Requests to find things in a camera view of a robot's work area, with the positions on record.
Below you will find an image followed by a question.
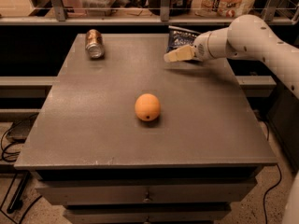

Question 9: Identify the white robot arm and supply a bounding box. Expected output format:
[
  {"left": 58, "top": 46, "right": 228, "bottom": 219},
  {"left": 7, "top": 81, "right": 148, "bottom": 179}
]
[{"left": 164, "top": 15, "right": 299, "bottom": 224}]

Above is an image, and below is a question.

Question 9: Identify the grey metal shelf rail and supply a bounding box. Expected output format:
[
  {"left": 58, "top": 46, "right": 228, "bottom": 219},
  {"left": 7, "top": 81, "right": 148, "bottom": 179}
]
[{"left": 0, "top": 0, "right": 299, "bottom": 25}]

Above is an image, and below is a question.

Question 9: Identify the orange fruit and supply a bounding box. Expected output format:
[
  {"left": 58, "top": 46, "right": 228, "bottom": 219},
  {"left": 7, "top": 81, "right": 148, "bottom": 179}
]
[{"left": 135, "top": 93, "right": 161, "bottom": 121}]

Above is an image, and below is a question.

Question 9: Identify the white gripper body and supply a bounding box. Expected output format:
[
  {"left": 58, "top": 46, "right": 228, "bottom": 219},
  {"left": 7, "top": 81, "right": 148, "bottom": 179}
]
[{"left": 193, "top": 32, "right": 212, "bottom": 62}]

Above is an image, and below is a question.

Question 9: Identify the black cable right floor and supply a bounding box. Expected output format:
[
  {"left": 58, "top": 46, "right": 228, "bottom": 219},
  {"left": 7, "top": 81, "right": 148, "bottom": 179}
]
[{"left": 262, "top": 163, "right": 283, "bottom": 224}]

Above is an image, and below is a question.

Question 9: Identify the grey drawer cabinet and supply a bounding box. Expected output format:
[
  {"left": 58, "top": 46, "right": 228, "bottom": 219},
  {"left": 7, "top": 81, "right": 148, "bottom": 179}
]
[{"left": 15, "top": 34, "right": 277, "bottom": 224}]

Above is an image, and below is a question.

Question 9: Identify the black cables left floor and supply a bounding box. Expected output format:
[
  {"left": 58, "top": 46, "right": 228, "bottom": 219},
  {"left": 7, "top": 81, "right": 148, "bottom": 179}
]
[{"left": 0, "top": 114, "right": 43, "bottom": 224}]

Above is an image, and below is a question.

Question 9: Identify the blue chip bag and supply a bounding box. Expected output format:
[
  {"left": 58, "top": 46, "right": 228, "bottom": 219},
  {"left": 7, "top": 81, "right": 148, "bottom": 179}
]
[{"left": 167, "top": 26, "right": 200, "bottom": 51}]

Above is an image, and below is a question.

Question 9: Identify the round metal drawer knob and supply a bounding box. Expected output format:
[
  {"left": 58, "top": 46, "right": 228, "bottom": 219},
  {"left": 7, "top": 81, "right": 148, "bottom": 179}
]
[{"left": 143, "top": 195, "right": 152, "bottom": 203}]

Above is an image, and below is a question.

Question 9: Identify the black power adapter box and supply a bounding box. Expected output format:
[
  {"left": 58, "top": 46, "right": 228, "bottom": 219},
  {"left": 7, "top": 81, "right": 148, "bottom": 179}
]
[{"left": 6, "top": 119, "right": 34, "bottom": 142}]

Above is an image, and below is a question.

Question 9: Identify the brown soda can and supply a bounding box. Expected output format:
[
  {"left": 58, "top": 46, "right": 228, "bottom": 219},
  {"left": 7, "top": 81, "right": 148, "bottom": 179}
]
[{"left": 85, "top": 29, "right": 105, "bottom": 59}]

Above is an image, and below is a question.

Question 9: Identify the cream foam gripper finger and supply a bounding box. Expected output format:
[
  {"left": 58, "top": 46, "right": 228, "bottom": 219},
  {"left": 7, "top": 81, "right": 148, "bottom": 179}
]
[{"left": 164, "top": 45, "right": 195, "bottom": 63}]

